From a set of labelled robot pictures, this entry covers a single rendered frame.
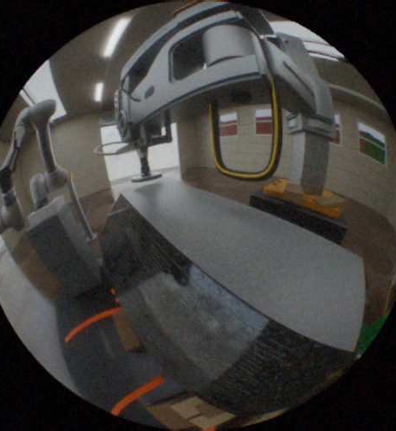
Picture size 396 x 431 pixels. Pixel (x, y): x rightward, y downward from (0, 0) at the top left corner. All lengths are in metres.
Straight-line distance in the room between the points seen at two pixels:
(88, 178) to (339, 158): 10.91
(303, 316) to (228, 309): 0.10
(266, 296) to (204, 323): 0.10
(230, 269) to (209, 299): 0.05
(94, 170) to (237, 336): 7.12
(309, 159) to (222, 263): 0.78
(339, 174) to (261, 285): 6.28
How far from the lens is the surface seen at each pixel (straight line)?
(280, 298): 0.20
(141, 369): 1.06
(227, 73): 0.37
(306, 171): 0.87
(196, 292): 0.21
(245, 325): 0.19
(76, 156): 7.25
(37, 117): 1.01
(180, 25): 0.70
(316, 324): 0.21
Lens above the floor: 0.98
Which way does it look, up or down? 28 degrees down
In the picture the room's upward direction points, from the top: 4 degrees counter-clockwise
